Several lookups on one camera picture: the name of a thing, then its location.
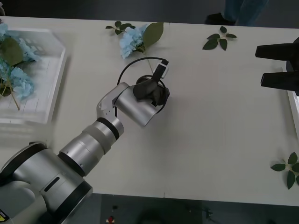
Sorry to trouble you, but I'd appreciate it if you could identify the pale grey left wrist camera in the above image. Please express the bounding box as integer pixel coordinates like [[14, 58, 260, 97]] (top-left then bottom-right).
[[153, 60, 169, 81]]

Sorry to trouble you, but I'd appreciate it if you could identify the loose green leaf twig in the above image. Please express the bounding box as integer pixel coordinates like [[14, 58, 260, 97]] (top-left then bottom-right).
[[271, 152, 299, 190], [105, 21, 136, 35], [202, 26, 238, 51]]

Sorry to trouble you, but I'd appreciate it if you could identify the shallow white box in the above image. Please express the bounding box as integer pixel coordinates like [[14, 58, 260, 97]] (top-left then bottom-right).
[[286, 90, 299, 140], [0, 27, 67, 126]]

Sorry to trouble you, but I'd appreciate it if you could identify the person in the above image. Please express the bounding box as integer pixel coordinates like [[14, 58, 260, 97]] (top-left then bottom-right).
[[205, 0, 269, 27]]

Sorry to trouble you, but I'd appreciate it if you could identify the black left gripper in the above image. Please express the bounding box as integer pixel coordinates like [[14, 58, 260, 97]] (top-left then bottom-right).
[[150, 84, 171, 107]]

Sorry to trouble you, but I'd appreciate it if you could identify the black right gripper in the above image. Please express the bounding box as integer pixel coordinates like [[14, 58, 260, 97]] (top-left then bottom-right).
[[255, 37, 299, 91]]

